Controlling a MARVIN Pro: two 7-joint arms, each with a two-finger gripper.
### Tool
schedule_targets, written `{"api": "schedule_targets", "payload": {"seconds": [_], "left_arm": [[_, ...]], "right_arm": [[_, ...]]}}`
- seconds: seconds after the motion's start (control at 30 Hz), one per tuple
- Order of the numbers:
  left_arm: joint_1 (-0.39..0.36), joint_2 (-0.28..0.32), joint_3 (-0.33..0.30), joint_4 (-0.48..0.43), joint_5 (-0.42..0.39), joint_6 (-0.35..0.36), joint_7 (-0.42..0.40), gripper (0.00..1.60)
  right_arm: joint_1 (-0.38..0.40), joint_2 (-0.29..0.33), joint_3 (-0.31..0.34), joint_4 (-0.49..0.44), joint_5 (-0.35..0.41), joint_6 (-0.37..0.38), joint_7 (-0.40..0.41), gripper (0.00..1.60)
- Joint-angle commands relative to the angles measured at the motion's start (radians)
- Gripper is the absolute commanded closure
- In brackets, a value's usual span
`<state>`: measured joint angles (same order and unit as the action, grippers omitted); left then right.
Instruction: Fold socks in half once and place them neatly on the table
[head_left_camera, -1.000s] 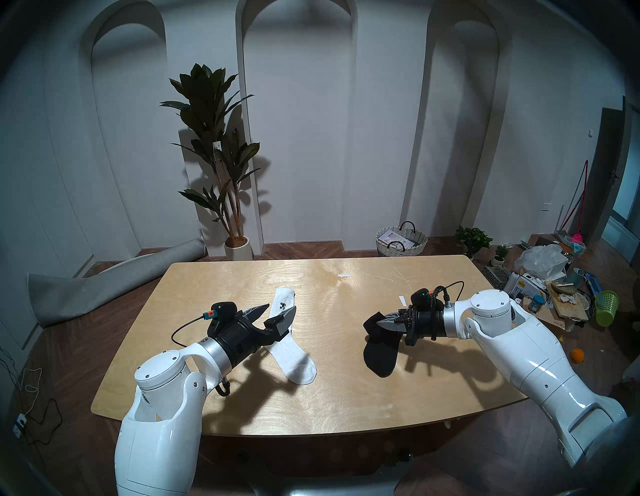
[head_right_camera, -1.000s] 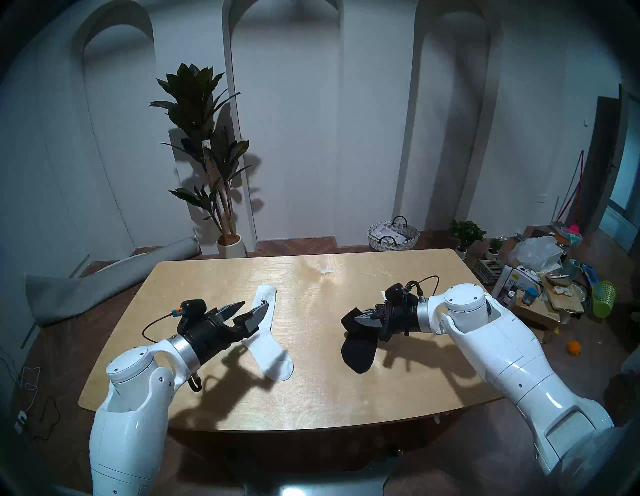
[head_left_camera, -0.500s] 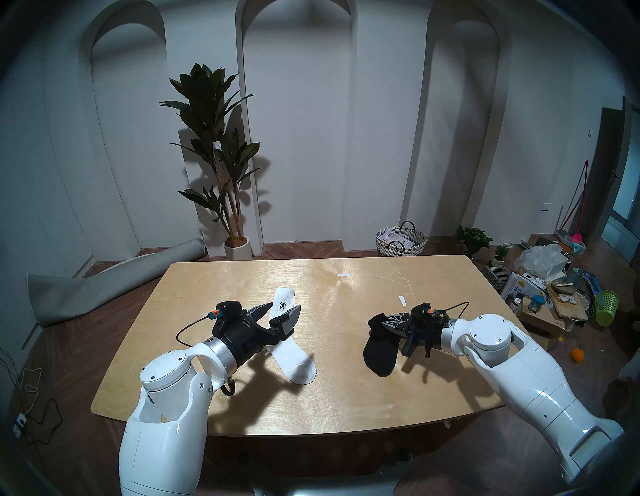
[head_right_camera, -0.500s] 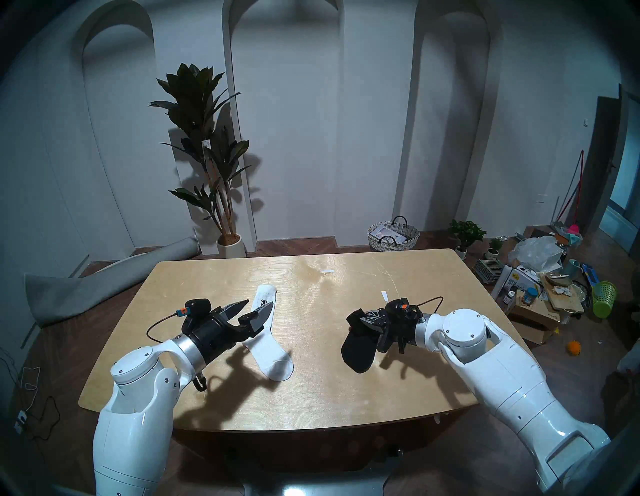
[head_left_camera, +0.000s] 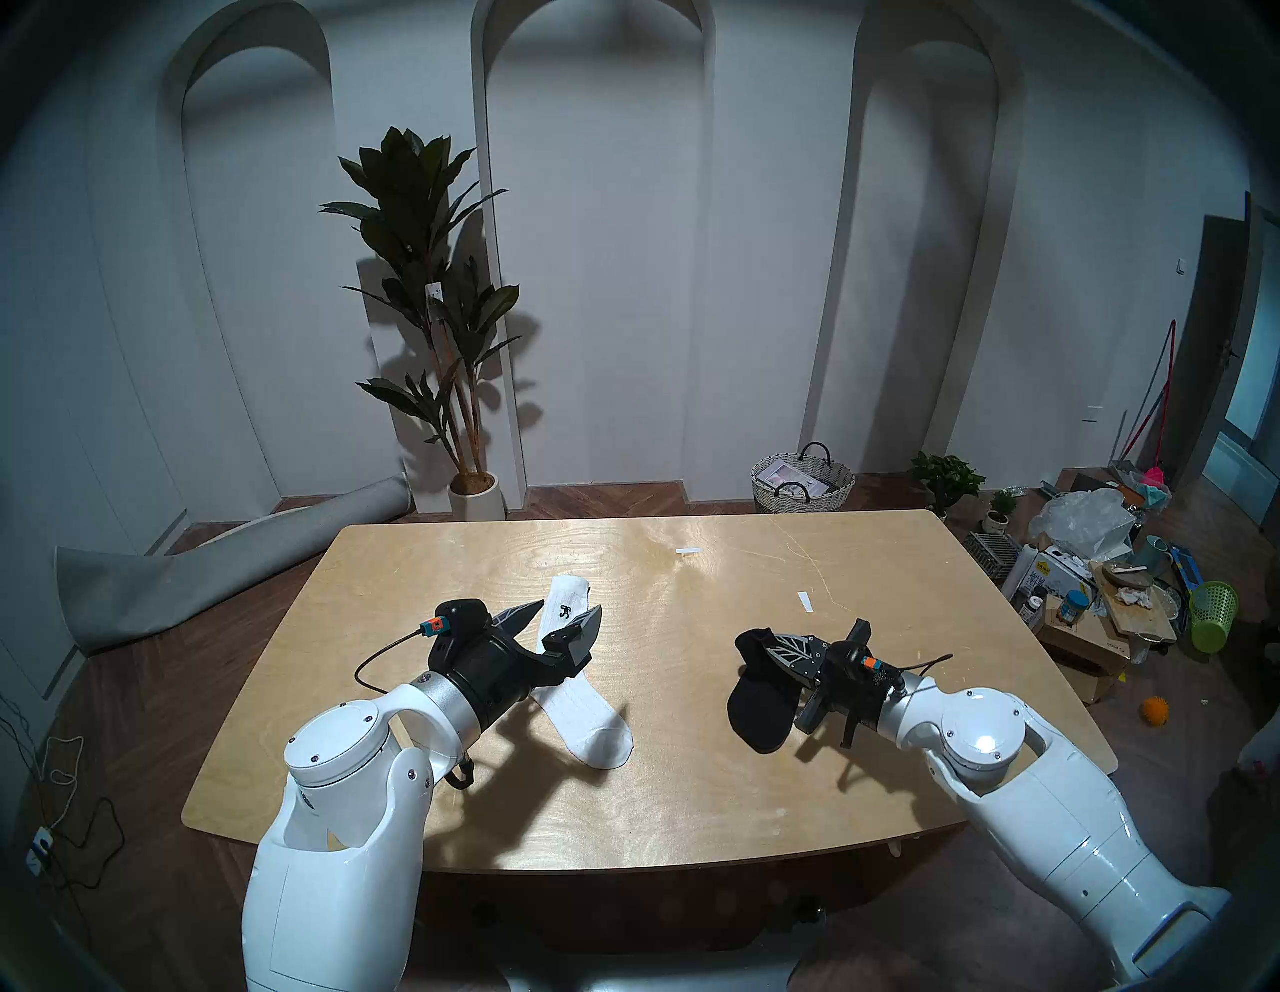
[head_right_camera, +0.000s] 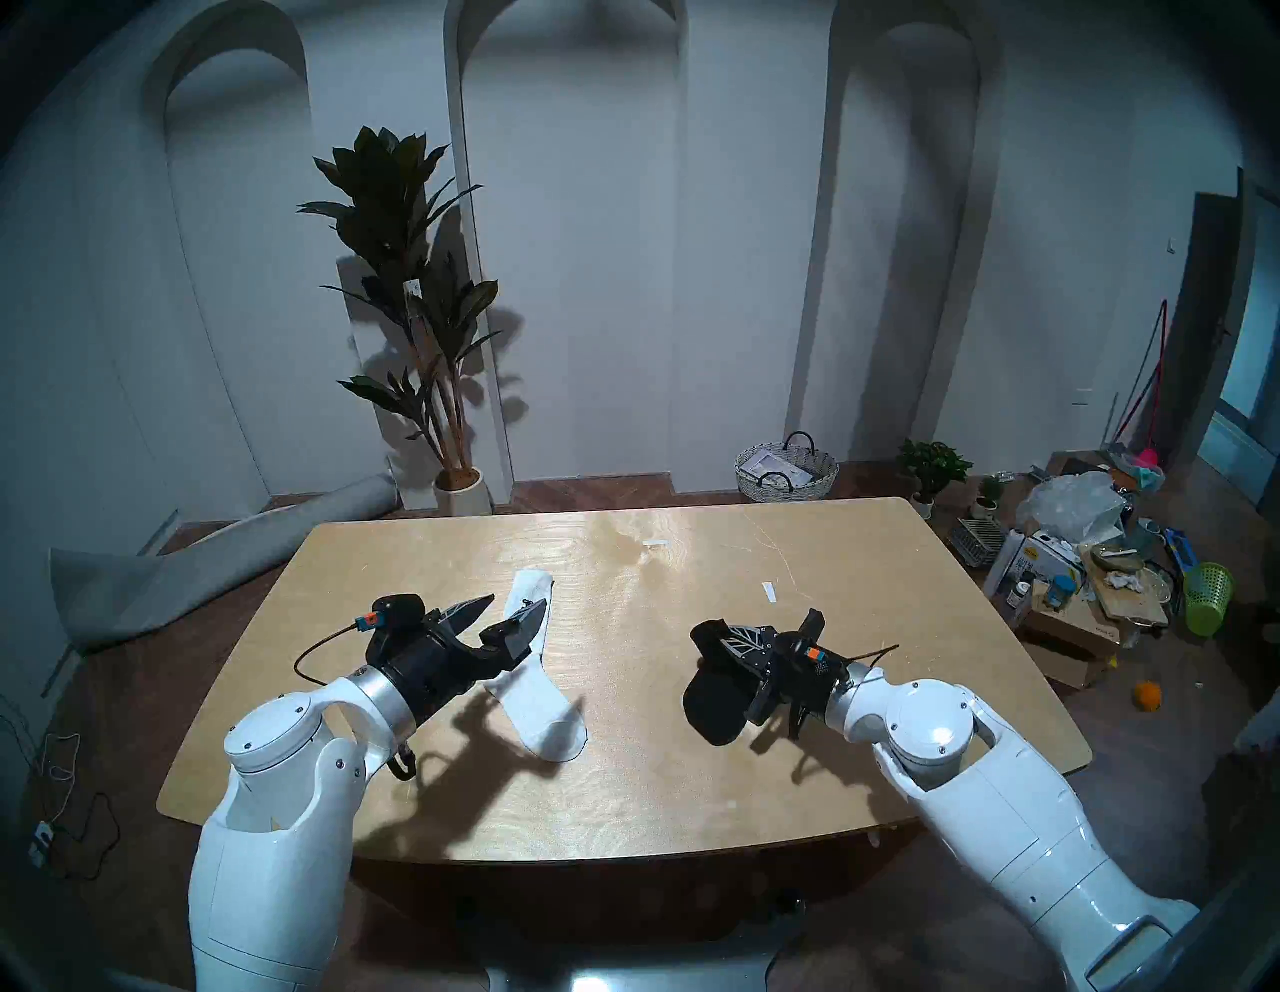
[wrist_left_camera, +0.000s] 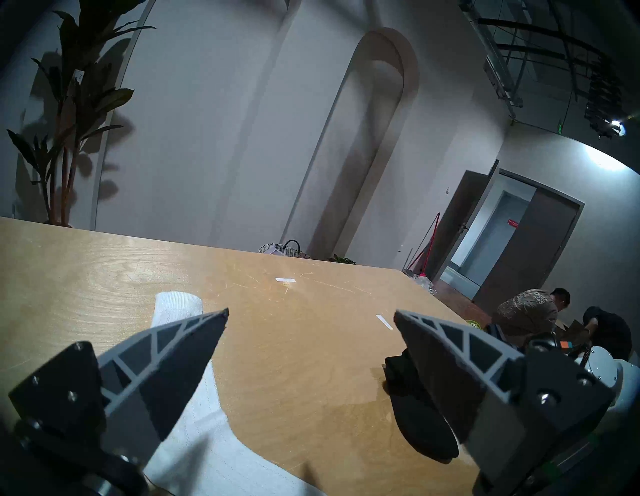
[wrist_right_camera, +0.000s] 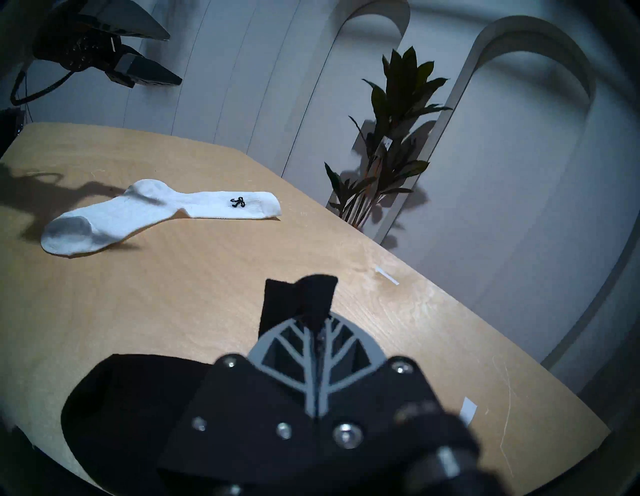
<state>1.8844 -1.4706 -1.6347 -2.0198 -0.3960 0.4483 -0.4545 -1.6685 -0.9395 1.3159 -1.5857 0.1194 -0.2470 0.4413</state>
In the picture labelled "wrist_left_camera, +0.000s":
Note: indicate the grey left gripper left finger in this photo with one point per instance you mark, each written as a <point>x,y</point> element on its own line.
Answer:
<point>150,380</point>

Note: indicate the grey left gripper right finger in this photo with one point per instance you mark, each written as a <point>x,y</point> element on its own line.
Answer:
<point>490,400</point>

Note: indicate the white sock with black logo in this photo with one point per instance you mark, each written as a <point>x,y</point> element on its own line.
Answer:
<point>210,450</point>

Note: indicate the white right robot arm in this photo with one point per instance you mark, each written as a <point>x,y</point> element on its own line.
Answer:
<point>610,380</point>

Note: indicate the green mesh waste basket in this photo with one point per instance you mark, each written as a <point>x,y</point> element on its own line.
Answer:
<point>473,324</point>

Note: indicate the person in tan shirt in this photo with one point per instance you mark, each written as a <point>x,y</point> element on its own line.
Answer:
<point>530,312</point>

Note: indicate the crumpled white plastic bag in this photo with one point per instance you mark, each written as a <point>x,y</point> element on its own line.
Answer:
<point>425,284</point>

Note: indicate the person in black shirt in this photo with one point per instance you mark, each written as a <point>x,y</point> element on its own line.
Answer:
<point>610,332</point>

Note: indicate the dark grey door leaf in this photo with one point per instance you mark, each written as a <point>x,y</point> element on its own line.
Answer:
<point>535,250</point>
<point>460,225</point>

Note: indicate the small green potted plant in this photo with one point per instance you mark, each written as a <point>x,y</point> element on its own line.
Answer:
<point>341,260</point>

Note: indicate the tall dark green plant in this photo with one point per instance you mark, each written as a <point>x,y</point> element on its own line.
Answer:
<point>80,100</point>

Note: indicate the black ceiling lighting rig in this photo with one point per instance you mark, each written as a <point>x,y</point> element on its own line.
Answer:
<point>605,95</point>

